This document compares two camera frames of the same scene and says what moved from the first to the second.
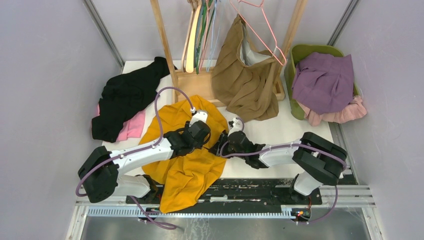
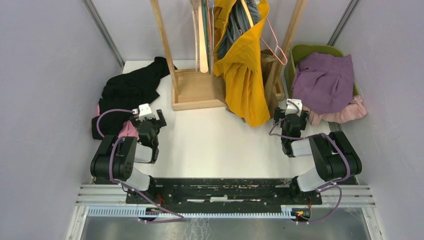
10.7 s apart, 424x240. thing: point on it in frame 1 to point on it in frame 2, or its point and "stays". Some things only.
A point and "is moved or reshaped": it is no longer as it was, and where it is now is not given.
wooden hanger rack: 197,89 stays
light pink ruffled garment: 355,110 stays
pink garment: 132,127 stays
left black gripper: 199,144 to 162,122
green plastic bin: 297,52 stays
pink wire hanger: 261,6 is moved or reshaped
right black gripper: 219,147 to 303,118
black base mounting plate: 246,192 stays
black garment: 124,95 stays
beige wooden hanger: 188,56 to 204,68
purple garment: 323,83 stays
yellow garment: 182,180 to 245,91
